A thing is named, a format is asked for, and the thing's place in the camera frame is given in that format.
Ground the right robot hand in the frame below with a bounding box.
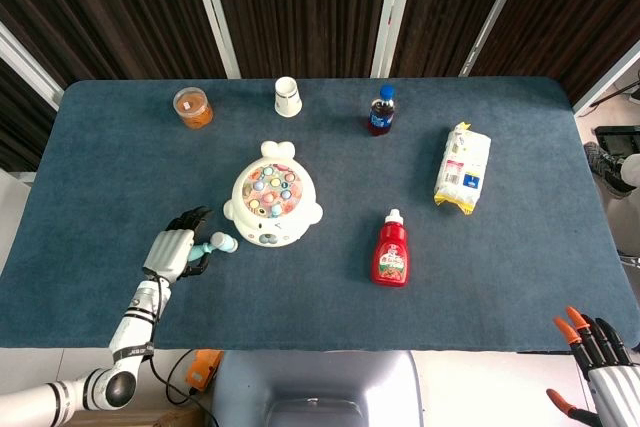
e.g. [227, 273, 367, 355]
[545, 305, 640, 427]

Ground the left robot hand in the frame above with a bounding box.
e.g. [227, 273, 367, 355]
[142, 205, 215, 284]

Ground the teal toy mallet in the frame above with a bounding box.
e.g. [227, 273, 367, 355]
[188, 231, 239, 262]

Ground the white round toy game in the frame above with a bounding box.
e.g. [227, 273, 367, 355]
[222, 140, 325, 248]

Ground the blue tablecloth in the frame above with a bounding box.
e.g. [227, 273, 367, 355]
[0, 77, 640, 353]

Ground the orange device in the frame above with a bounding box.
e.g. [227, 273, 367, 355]
[185, 349, 225, 393]

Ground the clear jar with orange contents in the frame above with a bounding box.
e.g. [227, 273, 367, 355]
[172, 87, 215, 130]

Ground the white paper cup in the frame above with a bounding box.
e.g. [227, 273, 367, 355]
[273, 76, 304, 119]

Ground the grey robot torso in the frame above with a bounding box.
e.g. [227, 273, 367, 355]
[212, 349, 426, 427]

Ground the grey sneaker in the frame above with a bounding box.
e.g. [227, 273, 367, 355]
[583, 141, 637, 198]

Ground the red ketchup bottle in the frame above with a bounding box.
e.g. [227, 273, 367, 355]
[370, 208, 411, 289]

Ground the black case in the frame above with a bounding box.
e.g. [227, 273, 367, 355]
[594, 125, 640, 156]

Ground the cola bottle with blue cap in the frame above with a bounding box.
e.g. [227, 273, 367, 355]
[368, 84, 400, 137]

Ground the white and yellow food bag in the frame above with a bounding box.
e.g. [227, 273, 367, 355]
[432, 121, 493, 217]

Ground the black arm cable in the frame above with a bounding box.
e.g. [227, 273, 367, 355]
[143, 274, 221, 427]

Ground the black floor cable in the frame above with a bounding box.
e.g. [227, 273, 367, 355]
[166, 349, 201, 406]

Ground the white partition post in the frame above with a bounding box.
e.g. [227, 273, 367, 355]
[185, 0, 242, 80]
[0, 21, 65, 111]
[370, 0, 419, 79]
[458, 0, 535, 78]
[572, 41, 640, 116]

